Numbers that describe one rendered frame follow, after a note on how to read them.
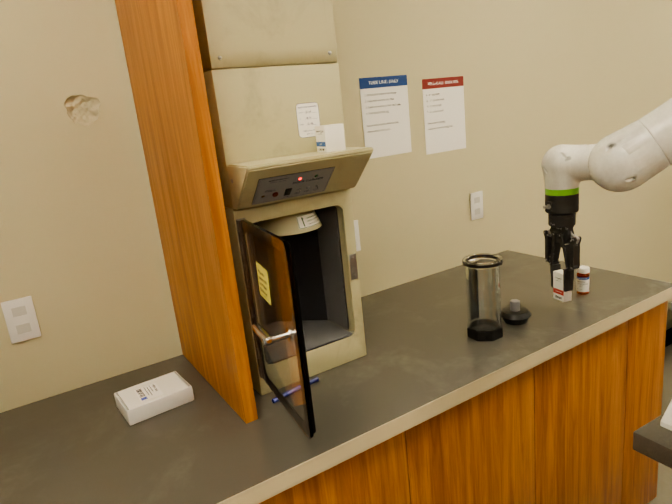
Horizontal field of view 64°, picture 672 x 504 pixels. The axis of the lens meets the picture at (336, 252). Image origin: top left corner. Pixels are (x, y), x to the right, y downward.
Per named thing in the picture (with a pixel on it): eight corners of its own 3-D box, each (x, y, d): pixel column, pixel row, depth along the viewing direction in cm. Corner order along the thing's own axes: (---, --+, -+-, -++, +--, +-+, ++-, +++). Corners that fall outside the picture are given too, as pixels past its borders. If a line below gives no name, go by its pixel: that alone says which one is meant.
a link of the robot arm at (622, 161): (675, 168, 101) (638, 115, 103) (610, 205, 107) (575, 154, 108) (663, 167, 118) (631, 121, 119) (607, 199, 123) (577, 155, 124)
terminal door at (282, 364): (266, 378, 131) (242, 217, 120) (314, 441, 104) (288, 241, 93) (263, 379, 130) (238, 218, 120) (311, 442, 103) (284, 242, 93)
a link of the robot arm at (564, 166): (542, 144, 160) (539, 147, 150) (589, 140, 155) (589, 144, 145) (543, 190, 164) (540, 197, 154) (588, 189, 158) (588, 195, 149)
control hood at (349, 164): (232, 209, 121) (225, 164, 118) (351, 186, 137) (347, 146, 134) (252, 214, 111) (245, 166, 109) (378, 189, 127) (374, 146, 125)
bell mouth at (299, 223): (244, 230, 143) (241, 210, 142) (301, 218, 152) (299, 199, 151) (272, 240, 129) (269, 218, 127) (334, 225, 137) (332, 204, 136)
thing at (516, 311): (492, 321, 162) (491, 300, 160) (513, 312, 166) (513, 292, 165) (517, 330, 154) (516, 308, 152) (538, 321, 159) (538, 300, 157)
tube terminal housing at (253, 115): (224, 362, 153) (176, 81, 134) (321, 329, 169) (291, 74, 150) (261, 396, 133) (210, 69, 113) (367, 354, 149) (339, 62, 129)
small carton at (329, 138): (317, 152, 126) (314, 126, 125) (336, 149, 129) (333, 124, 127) (326, 152, 122) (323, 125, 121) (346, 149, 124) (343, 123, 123)
